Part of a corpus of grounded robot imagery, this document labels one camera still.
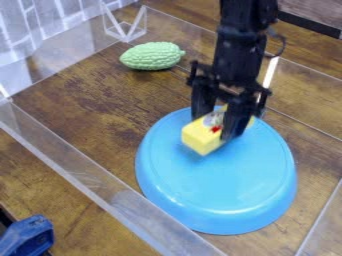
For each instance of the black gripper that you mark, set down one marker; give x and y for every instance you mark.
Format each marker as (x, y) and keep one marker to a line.
(231, 80)

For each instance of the yellow butter brick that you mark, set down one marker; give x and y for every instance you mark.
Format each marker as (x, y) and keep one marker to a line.
(201, 134)

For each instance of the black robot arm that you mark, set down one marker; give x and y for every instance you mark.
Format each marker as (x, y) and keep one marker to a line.
(249, 15)

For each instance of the blue round tray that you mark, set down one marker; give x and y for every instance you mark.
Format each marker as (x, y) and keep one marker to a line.
(228, 193)

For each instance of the green bumpy gourd toy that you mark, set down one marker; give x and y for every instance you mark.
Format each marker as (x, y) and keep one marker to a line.
(153, 56)

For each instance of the blue clamp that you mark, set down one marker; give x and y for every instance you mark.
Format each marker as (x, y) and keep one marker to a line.
(29, 237)

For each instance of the clear acrylic corner bracket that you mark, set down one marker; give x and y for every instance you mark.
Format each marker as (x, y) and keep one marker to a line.
(122, 30)

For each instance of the clear acrylic enclosure wall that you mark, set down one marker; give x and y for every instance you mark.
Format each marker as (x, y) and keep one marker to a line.
(77, 111)

